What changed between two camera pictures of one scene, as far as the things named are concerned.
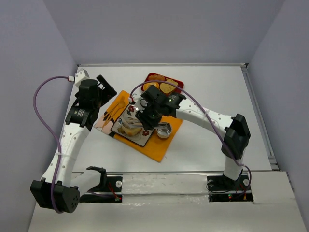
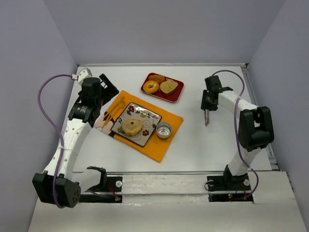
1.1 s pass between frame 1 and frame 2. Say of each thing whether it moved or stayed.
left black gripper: stayed
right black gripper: moved
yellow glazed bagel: stayed
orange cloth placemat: stayed
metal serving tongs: moved
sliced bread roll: stayed
